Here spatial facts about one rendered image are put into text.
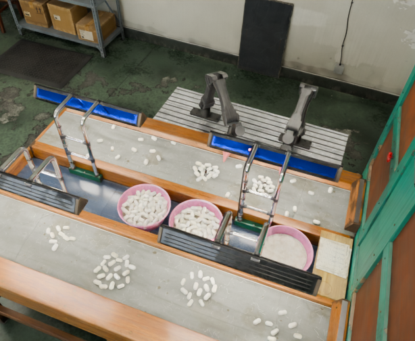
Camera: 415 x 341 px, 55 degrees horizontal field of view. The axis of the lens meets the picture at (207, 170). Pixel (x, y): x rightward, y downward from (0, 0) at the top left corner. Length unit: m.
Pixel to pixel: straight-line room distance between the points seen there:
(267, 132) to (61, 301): 1.52
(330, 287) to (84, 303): 1.05
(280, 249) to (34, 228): 1.19
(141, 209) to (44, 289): 0.57
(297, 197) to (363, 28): 2.06
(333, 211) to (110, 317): 1.18
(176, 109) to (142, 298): 1.33
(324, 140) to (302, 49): 1.58
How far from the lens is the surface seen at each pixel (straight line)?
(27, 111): 3.98
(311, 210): 2.11
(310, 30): 3.91
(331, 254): 1.95
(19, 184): 1.83
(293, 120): 2.13
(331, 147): 2.57
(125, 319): 1.76
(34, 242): 2.07
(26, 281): 1.95
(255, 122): 2.61
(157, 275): 1.86
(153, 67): 4.26
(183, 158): 2.26
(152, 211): 2.04
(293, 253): 1.96
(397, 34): 3.85
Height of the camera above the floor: 2.39
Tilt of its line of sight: 49 degrees down
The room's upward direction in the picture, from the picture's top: 2 degrees clockwise
